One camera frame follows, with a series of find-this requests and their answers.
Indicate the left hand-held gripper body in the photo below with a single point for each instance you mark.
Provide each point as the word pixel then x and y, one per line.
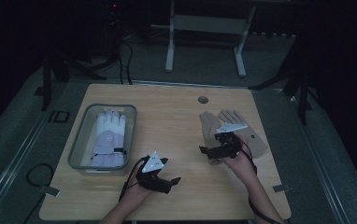
pixel 153 177

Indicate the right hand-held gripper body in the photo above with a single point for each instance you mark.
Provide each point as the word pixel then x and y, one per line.
pixel 229 143

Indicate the plain beige glove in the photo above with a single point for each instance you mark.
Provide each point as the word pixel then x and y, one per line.
pixel 207 127

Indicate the beige glove with dark button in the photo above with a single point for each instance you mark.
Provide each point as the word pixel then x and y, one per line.
pixel 256 143

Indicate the purple and white glove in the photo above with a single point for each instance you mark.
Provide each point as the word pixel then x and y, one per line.
pixel 109 137

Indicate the clear plastic bin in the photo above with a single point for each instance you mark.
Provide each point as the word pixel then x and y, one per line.
pixel 83 140

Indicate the person's left hand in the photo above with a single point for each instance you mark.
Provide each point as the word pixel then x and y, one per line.
pixel 139 191

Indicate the person's right hand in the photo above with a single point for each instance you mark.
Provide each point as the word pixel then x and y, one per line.
pixel 242 165

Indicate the round grey table grommet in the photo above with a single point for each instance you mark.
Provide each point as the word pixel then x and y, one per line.
pixel 203 100

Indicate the grey tape piece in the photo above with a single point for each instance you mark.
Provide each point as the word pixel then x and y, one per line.
pixel 281 188
pixel 49 190

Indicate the black tripod stand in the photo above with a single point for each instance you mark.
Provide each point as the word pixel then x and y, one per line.
pixel 302 93
pixel 46 81

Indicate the white metal stand frame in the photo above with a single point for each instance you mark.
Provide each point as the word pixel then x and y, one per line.
pixel 207 24

